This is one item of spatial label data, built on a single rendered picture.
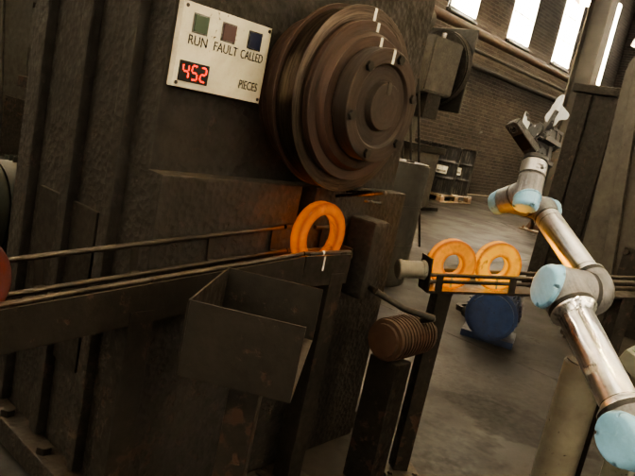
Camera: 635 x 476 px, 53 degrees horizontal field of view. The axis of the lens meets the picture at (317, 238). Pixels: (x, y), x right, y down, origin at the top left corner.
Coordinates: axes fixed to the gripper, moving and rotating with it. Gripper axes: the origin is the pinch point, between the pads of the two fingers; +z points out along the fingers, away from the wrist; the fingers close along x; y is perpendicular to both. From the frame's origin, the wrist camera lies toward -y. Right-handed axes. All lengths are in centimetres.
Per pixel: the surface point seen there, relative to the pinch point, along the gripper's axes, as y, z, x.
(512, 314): 117, -17, -135
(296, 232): -57, -66, -13
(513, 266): 16, -45, -17
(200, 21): -101, -39, 11
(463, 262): 0, -50, -20
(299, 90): -75, -42, 9
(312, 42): -76, -32, 13
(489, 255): 6.6, -45.6, -17.4
